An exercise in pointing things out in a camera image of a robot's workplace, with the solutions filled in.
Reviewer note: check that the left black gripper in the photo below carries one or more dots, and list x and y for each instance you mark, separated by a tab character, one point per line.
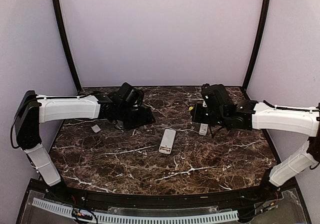
145	118

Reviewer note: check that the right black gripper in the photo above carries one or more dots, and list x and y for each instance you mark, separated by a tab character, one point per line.
196	115

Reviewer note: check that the large white remote control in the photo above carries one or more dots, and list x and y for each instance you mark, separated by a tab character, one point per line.
167	141

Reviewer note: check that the white battery cover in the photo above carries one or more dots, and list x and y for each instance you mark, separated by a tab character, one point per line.
96	128

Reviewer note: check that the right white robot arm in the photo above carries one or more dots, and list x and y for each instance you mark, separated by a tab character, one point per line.
219	110

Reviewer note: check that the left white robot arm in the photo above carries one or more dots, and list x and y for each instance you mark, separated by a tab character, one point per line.
123	108

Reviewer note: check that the small white remote control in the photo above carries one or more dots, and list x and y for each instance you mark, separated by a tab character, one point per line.
203	129

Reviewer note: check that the white slotted cable duct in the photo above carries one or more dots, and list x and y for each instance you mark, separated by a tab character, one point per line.
68	211

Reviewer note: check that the black front rail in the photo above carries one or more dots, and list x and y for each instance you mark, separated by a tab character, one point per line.
243	199

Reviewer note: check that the left black frame post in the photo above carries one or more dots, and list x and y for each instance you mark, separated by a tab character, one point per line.
65	44

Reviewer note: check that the black frame post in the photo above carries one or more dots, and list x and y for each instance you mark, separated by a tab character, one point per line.
65	44
257	44

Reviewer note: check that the right black frame post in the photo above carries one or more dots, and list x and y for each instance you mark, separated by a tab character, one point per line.
257	44

